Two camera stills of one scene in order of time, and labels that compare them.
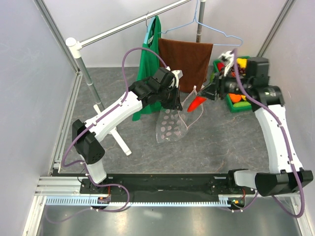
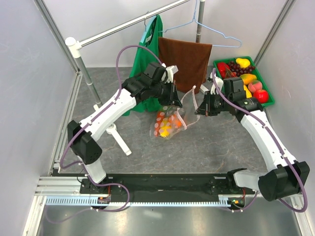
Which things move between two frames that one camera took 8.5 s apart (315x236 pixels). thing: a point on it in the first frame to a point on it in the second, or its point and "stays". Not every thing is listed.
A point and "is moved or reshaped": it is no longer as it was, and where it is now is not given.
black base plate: x=168 y=183 stays
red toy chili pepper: x=197 y=101 to x=160 y=116
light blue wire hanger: x=195 y=21 stays
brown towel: x=193 y=58 stays
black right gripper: x=212 y=90 to x=205 y=108
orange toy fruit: x=235 y=98 is moved or reshaped
